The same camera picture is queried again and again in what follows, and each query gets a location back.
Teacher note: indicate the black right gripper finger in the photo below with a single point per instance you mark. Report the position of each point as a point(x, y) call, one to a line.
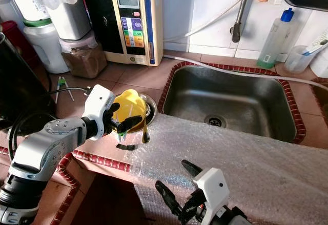
point(191, 169)
point(171, 198)

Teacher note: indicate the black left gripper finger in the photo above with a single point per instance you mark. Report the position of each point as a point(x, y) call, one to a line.
point(130, 124)

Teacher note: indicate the yellow plastic bowl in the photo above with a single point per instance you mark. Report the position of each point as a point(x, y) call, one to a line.
point(128, 104)

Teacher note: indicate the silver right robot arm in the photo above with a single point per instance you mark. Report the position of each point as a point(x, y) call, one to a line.
point(236, 217)

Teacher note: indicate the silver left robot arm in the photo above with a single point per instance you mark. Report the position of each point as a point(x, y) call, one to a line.
point(46, 150)

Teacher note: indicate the black tape piece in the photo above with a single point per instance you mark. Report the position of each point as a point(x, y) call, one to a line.
point(125, 146)

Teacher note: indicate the shallow steel bowl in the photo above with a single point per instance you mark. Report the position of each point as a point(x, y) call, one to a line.
point(152, 113)

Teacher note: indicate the clear bubble wrap sheet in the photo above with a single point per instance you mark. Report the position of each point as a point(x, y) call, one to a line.
point(236, 168)

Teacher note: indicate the clear jar of brown powder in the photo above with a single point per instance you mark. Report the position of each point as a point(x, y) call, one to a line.
point(84, 61)

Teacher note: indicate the steel sink basin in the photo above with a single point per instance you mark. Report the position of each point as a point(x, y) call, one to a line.
point(230, 102)

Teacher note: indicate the cream and black water ionizer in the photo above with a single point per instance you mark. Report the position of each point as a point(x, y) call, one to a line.
point(136, 25)

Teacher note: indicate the white jar with green lid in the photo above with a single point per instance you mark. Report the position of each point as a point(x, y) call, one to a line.
point(46, 48)

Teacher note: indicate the black electric kettle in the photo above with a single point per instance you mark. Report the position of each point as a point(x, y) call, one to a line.
point(20, 81)

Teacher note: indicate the translucent white plastic container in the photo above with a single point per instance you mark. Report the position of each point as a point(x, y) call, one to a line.
point(72, 20)

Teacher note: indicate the red plastic container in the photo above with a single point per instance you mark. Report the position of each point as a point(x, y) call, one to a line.
point(15, 35)

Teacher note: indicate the steel tap pipe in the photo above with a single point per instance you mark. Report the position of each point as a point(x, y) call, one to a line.
point(236, 32)

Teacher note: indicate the white labelled bottle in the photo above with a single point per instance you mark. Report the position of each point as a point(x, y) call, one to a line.
point(31, 2)

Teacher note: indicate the clear plastic cup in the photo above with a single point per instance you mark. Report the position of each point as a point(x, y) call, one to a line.
point(297, 61)

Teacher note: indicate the clear bottle with blue cap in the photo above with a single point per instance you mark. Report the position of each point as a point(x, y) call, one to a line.
point(277, 43)

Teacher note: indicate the white printed carton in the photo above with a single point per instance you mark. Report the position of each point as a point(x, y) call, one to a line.
point(322, 65)

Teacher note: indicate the blue and white toothbrush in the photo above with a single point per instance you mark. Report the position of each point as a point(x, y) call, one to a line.
point(315, 45)

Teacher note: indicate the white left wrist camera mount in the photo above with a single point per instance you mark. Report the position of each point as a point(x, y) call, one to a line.
point(100, 104)

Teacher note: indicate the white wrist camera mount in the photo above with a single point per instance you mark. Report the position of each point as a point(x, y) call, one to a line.
point(212, 186)
point(100, 104)

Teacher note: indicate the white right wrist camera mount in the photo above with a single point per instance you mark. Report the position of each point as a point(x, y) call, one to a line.
point(212, 186)

